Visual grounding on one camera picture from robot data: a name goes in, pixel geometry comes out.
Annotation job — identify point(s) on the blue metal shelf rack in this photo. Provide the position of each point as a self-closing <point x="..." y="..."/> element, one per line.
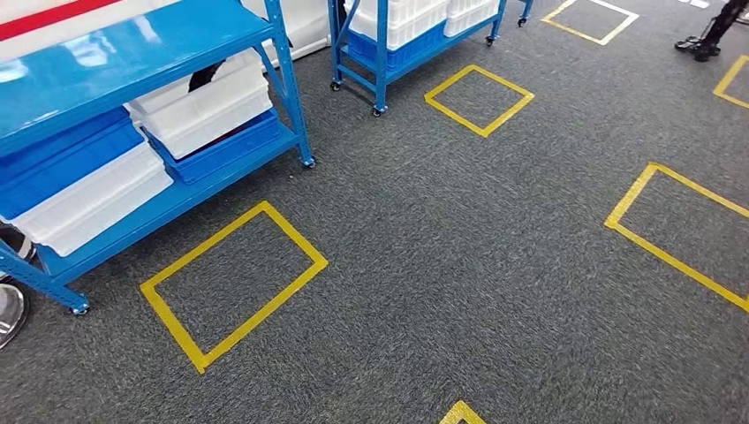
<point x="117" y="58"/>

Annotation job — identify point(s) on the yellow floor tape square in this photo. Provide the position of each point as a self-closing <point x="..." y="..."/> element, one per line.
<point x="730" y="99"/>
<point x="172" y="327"/>
<point x="453" y="119"/>
<point x="673" y="260"/>
<point x="462" y="412"/>

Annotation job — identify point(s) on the blue plastic bin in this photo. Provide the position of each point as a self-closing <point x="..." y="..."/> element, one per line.
<point x="409" y="55"/>
<point x="234" y="152"/>
<point x="58" y="170"/>

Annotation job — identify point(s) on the blue wheeled rack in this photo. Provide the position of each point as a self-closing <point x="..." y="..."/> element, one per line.
<point x="525" y="12"/>
<point x="381" y="58"/>

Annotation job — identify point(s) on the large white plastic bin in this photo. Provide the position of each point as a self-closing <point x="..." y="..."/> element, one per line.
<point x="409" y="23"/>

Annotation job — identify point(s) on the white car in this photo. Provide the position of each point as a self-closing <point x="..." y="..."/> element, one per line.
<point x="304" y="23"/>

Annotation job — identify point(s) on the yellow and white tape square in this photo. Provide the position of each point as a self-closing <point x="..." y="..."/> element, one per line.
<point x="570" y="33"/>

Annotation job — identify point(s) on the black tripod stand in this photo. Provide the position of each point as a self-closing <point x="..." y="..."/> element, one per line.
<point x="720" y="23"/>

